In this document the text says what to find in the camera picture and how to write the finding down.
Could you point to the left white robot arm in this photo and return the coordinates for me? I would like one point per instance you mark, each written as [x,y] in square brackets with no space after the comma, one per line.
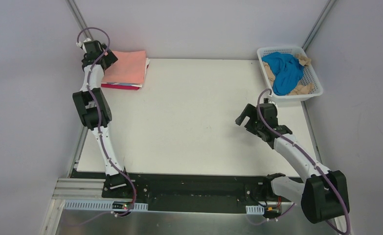
[94,111]

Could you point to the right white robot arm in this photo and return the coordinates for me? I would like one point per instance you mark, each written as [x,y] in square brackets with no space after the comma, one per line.
[322,193]

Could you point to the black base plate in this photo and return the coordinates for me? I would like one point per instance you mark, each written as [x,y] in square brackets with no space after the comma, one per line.
[194,193]

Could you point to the aluminium frame post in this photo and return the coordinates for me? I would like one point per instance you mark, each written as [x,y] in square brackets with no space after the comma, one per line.
[319,23]
[85,30]

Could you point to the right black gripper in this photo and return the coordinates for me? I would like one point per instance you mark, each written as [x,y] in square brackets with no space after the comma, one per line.
[252,121]

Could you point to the right controller board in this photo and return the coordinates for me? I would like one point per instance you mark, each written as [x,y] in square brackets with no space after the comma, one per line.
[271,212]

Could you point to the pink t shirt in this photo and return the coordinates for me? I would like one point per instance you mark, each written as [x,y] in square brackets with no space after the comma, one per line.
[125,56]

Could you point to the blue t shirt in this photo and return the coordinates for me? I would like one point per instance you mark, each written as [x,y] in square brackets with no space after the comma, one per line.
[287,70]

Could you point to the white plastic basket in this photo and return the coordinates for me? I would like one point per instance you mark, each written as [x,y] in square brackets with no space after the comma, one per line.
[308,77]

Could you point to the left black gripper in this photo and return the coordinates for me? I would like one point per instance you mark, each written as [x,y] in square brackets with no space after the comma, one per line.
[108,58]

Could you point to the left aluminium frame post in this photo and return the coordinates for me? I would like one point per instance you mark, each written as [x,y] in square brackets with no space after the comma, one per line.
[85,30]

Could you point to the right aluminium frame post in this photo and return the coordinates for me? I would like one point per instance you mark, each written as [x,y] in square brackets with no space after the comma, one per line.
[319,23]

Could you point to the controller board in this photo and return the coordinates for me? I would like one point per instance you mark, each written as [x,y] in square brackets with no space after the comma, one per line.
[121,206]
[271,212]

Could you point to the beige t shirt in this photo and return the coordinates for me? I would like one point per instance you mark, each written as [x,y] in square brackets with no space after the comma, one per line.
[300,88]

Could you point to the folded white printed t shirt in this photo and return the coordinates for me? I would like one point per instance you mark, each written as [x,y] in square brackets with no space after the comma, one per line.
[127,73]

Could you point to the left controller board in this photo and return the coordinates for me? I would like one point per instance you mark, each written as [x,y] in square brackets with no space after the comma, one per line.
[121,206]

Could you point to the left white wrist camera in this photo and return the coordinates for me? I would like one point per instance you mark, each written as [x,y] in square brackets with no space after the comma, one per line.
[81,45]

